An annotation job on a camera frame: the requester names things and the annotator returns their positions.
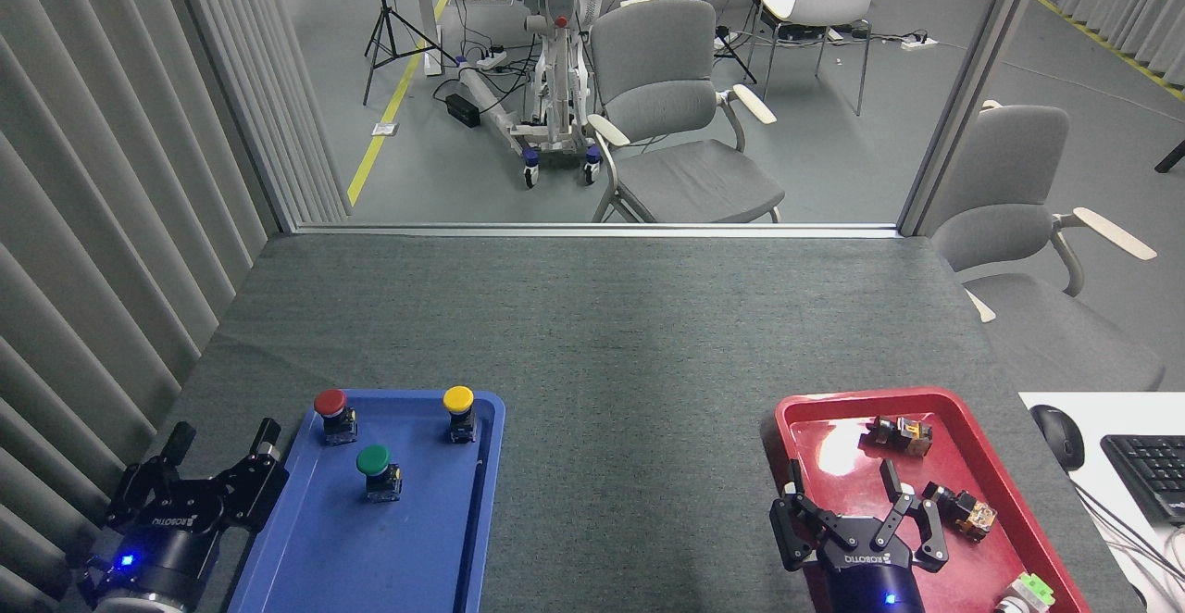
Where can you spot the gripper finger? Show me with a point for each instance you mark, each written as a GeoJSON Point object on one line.
{"type": "Point", "coordinates": [926, 539]}
{"type": "Point", "coordinates": [255, 493]}
{"type": "Point", "coordinates": [139, 493]}
{"type": "Point", "coordinates": [796, 530]}

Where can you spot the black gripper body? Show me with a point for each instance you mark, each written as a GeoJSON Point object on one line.
{"type": "Point", "coordinates": [157, 548]}
{"type": "Point", "coordinates": [866, 576]}

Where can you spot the green push button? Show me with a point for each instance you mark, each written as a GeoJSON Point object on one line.
{"type": "Point", "coordinates": [374, 460]}

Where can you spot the red push button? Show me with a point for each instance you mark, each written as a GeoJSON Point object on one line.
{"type": "Point", "coordinates": [331, 405]}

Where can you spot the yellow push button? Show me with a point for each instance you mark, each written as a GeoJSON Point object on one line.
{"type": "Point", "coordinates": [458, 400]}

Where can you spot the red plastic tray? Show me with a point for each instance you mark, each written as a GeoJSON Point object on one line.
{"type": "Point", "coordinates": [972, 576]}

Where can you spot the blue plastic tray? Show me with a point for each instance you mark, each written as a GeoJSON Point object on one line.
{"type": "Point", "coordinates": [407, 548]}

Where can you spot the black computer mouse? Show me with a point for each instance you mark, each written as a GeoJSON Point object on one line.
{"type": "Point", "coordinates": [1058, 435]}

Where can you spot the white desk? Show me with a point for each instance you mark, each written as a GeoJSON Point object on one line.
{"type": "Point", "coordinates": [1102, 419]}

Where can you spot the black keyboard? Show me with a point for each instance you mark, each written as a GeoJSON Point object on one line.
{"type": "Point", "coordinates": [1153, 474]}

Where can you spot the grey armchair with cream armrests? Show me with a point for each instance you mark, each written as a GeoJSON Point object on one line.
{"type": "Point", "coordinates": [1018, 178]}
{"type": "Point", "coordinates": [685, 178]}

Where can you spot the black power adapter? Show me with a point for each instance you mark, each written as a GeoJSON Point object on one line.
{"type": "Point", "coordinates": [463, 110]}

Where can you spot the black tripod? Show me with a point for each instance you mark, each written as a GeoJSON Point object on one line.
{"type": "Point", "coordinates": [387, 20]}

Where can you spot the white power strip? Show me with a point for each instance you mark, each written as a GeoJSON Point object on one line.
{"type": "Point", "coordinates": [491, 60]}
{"type": "Point", "coordinates": [919, 42]}

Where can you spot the white stand on wheels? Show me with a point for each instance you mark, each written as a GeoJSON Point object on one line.
{"type": "Point", "coordinates": [555, 85]}

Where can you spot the black and orange switch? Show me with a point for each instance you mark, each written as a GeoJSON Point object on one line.
{"type": "Point", "coordinates": [967, 511]}

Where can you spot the black switch with orange block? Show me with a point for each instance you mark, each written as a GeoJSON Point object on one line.
{"type": "Point", "coordinates": [903, 434]}

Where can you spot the white switch with green cap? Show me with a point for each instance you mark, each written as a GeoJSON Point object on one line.
{"type": "Point", "coordinates": [1026, 593]}

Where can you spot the silver frame rail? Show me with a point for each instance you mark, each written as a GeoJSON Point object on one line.
{"type": "Point", "coordinates": [592, 230]}

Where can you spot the silver frame post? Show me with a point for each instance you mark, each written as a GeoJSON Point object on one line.
{"type": "Point", "coordinates": [972, 85]}

